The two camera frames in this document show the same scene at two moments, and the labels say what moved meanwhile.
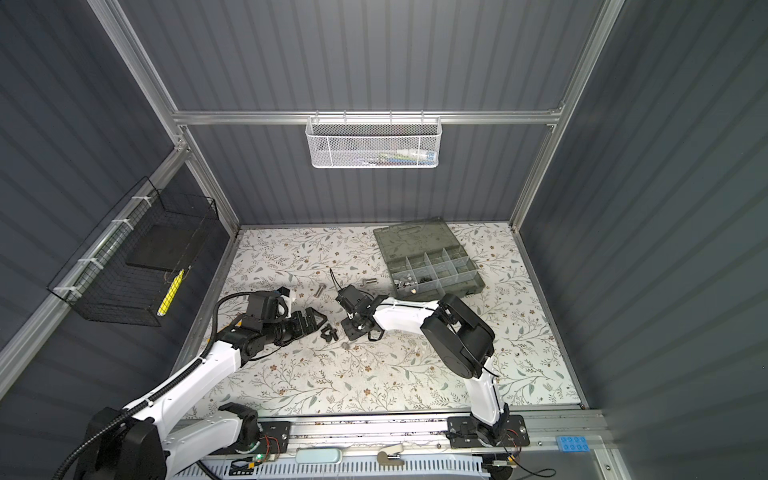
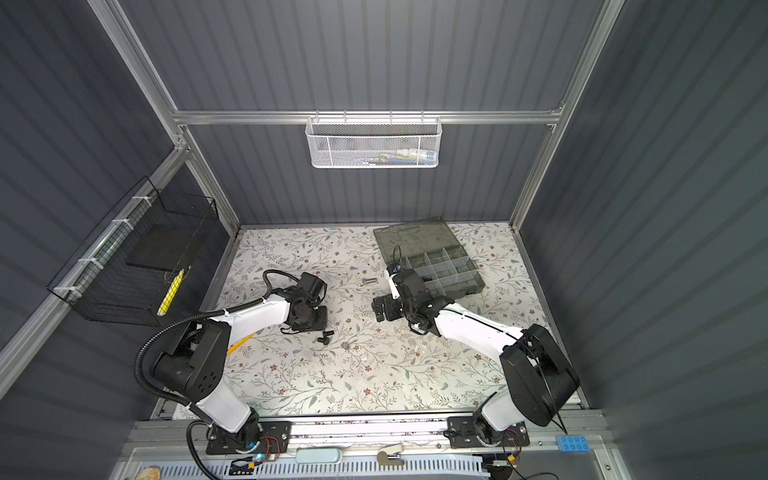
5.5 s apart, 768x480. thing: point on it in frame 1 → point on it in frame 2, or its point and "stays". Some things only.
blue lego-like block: x=573 y=444 stays
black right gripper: x=351 y=332 → x=377 y=303
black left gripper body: x=281 y=331 → x=317 y=319
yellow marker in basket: x=170 y=294 stays
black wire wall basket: x=131 y=268 stays
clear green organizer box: x=426 y=261 stays
